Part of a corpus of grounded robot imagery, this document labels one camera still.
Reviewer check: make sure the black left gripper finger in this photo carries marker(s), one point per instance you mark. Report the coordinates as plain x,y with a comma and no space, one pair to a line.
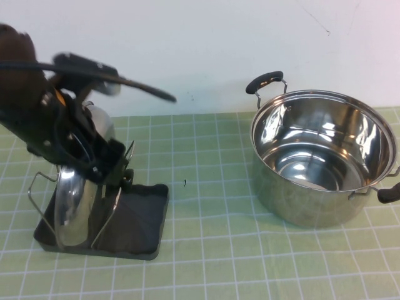
109,154
97,176

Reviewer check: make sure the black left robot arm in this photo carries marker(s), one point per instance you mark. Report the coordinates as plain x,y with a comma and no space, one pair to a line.
18,93

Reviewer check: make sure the stainless steel cooking pot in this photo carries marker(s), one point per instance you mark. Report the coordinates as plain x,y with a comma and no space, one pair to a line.
297,206

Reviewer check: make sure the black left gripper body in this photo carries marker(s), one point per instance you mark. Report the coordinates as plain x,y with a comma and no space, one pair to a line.
59,137

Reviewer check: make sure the black rectangular drip tray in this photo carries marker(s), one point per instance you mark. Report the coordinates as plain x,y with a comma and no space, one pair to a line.
140,225

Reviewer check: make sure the steel pot lid black knob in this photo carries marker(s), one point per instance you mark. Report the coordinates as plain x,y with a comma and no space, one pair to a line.
78,212

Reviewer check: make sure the small black debris speck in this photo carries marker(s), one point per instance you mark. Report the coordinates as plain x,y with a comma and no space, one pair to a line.
185,182

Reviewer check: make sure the green checkered tablecloth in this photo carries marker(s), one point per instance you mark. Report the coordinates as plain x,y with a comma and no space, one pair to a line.
218,250

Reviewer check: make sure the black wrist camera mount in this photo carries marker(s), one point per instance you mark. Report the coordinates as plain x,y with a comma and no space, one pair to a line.
87,72

